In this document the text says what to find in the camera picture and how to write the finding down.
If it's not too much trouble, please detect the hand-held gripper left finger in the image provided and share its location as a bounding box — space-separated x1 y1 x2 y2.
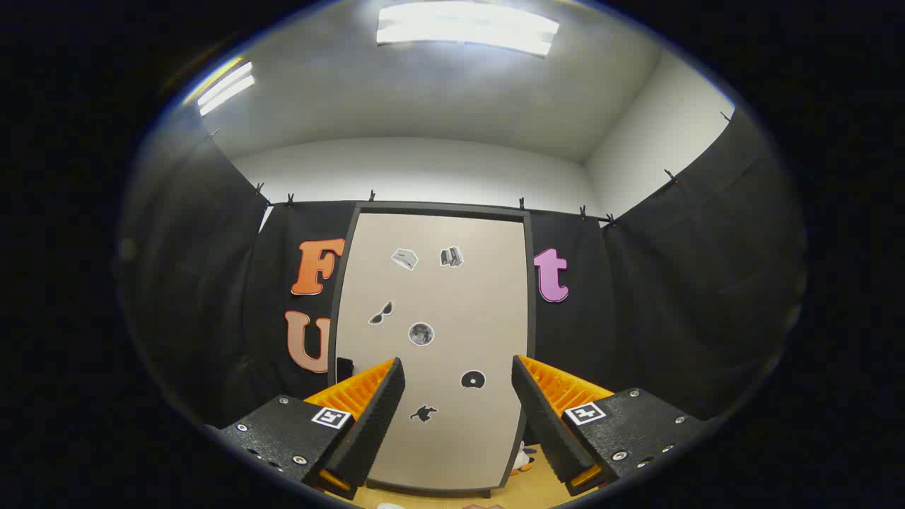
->
204 357 407 501

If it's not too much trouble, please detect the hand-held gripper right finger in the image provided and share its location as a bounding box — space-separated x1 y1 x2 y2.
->
511 355 709 498

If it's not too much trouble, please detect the dark grey shoe cabinet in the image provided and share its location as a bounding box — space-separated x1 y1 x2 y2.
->
327 201 538 499

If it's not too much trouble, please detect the black backdrop cloth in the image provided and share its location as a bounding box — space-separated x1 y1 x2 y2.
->
117 106 808 432

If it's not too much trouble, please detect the narrow ceiling light panel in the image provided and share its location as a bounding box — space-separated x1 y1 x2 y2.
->
196 61 256 117

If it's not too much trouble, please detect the wide ceiling light panel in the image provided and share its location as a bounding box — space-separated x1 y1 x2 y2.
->
376 1 560 57

